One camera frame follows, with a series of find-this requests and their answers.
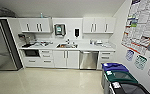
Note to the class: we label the stainless steel dishwasher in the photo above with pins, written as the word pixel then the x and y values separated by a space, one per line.
pixel 89 60

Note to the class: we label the steel sink basin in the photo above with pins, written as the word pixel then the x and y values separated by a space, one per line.
pixel 67 46

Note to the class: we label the chrome sink faucet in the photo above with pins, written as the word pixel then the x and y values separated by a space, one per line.
pixel 68 41

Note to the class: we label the white two-door base cabinet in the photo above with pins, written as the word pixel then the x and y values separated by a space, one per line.
pixel 66 59

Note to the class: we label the blue-label dish soap bottle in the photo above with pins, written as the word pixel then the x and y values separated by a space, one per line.
pixel 91 41

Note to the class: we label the steel paper towel dispenser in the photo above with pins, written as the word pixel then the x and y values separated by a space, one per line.
pixel 59 29

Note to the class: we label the dish drying rack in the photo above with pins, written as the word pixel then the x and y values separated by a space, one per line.
pixel 32 44

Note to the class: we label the black built-in microwave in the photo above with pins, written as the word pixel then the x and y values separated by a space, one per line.
pixel 31 53

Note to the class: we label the blue bottle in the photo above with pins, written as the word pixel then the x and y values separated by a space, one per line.
pixel 41 15

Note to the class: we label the black coffee maker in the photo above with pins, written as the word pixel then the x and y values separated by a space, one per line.
pixel 23 38

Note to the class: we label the round blue bin sign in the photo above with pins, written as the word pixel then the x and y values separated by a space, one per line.
pixel 129 55

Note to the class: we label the round green bin sign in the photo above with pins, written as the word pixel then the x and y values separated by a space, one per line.
pixel 140 62

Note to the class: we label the stainless steel refrigerator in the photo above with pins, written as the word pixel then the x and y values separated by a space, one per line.
pixel 4 45

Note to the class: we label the black wall soap dispenser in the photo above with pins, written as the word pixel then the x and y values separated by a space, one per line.
pixel 76 33

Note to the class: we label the large printed wall poster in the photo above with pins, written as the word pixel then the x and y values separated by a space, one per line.
pixel 142 23

